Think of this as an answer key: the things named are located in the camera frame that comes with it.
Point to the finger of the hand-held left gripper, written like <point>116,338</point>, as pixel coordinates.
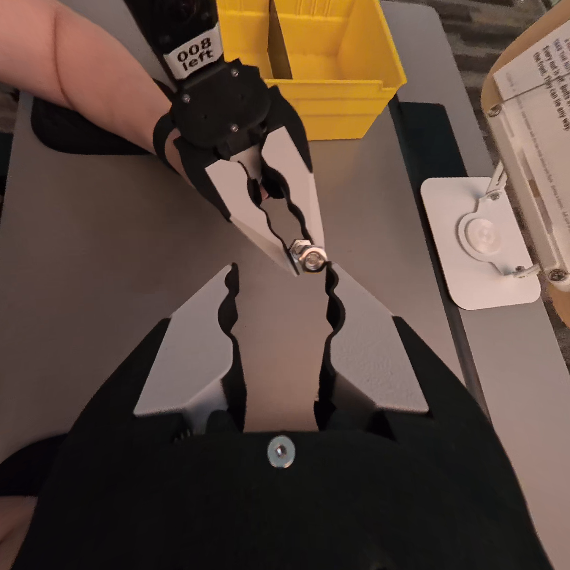
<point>298,178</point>
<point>240,200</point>

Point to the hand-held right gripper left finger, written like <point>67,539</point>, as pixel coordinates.
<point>191,356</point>

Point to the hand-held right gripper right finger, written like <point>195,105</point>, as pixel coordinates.
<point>374,356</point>

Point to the steel hex bolt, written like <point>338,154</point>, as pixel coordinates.
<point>315,260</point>

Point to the yellow plastic bin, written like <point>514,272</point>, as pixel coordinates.
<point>334,98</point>

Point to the person's right forearm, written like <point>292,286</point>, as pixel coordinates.
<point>15,534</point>

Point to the person's left forearm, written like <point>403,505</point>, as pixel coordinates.
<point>89,67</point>

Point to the black wristband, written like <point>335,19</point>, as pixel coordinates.
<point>158,133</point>

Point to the clear acrylic sheet holder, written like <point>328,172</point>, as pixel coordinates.
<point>525,178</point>

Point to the instruction sheet on stand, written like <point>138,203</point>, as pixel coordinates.
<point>503,53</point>

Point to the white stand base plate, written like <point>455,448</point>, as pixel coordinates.
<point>445,267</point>

